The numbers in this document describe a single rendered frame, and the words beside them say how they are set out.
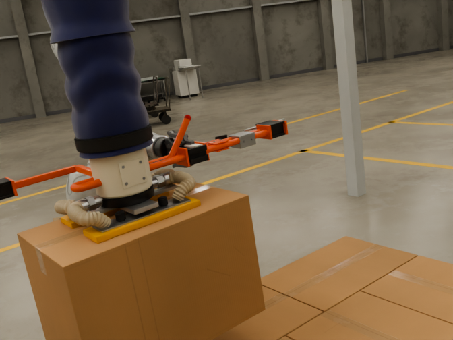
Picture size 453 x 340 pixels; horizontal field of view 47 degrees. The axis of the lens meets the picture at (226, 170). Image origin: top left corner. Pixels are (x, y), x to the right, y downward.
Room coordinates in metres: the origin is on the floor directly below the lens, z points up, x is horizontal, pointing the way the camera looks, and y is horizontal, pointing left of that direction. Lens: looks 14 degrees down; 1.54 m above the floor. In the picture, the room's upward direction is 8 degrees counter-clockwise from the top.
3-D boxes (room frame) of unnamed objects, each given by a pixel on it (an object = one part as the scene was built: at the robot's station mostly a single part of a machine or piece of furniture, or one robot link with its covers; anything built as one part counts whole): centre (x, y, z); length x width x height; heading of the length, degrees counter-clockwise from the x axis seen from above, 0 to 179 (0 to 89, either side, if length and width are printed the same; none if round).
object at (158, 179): (1.54, 0.31, 1.13); 0.34 x 0.25 x 0.06; 124
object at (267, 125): (1.87, -0.18, 1.21); 0.08 x 0.07 x 0.05; 124
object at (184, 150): (1.68, 0.11, 1.20); 0.10 x 0.08 x 0.06; 34
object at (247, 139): (1.80, -0.07, 1.20); 0.07 x 0.07 x 0.04; 34
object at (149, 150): (1.88, 0.23, 1.20); 0.09 x 0.06 x 0.09; 126
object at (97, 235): (1.46, 0.26, 1.09); 0.34 x 0.10 x 0.05; 124
